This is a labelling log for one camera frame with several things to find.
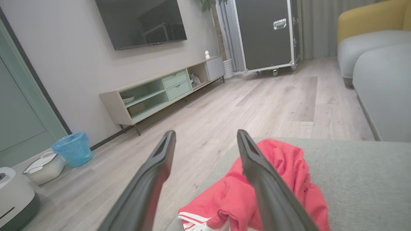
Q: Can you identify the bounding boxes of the red basketball jersey garment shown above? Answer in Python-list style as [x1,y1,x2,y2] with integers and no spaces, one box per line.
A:
[178,138,330,231]

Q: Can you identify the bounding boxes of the yellow sofa backrest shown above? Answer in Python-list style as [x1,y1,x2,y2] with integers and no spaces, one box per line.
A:
[337,0,411,47]

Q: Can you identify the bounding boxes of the blue mesh waste basket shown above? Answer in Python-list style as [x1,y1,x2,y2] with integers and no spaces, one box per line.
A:
[51,132,93,168]

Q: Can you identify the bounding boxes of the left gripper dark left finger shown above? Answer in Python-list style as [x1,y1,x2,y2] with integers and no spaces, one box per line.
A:
[98,130,177,231]

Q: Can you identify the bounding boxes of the large grey sofa seat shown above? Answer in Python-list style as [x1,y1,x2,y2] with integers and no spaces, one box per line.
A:
[353,44,411,142]

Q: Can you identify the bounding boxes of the white grey floor appliance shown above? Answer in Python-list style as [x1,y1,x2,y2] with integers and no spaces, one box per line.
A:
[0,167,41,231]

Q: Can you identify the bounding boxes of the grey fabric sofa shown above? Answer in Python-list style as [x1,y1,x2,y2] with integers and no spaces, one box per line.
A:
[165,137,411,231]

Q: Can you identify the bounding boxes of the potted plant in white pot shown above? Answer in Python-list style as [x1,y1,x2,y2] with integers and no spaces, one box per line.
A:
[200,0,235,79]

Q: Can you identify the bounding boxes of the black wheeled flight case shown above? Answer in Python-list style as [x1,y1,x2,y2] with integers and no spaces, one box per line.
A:
[232,0,301,77]

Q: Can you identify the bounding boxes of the small grey sofa seat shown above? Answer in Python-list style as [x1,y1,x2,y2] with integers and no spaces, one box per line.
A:
[338,30,411,88]

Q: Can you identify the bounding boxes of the white lidded woven basket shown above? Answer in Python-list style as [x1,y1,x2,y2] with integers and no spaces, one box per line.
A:
[22,151,65,186]

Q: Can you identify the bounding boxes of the grey curtain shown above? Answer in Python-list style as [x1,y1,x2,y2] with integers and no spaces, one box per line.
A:
[297,0,378,60]

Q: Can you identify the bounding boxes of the beige green TV cabinet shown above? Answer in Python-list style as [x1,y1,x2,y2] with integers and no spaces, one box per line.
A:
[99,56,226,136]

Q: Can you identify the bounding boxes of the green door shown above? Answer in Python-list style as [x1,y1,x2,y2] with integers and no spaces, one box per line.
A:
[0,10,72,167]

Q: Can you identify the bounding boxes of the black wall television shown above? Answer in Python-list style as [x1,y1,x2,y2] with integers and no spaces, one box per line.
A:
[95,0,188,51]

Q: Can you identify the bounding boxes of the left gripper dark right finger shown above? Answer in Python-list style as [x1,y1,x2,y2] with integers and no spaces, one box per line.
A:
[237,130,320,231]

